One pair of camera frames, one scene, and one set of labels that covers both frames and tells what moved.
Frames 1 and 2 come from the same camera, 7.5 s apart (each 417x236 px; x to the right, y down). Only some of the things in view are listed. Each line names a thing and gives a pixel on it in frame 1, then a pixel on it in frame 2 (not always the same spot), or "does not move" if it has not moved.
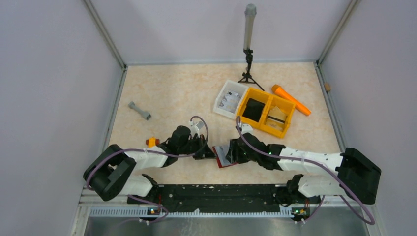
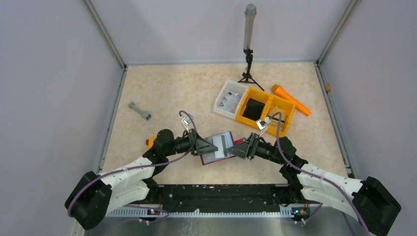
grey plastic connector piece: (146, 116) does not move
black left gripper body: (201, 147) does not move
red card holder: (220, 164) → (223, 141)
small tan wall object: (327, 86) does not move
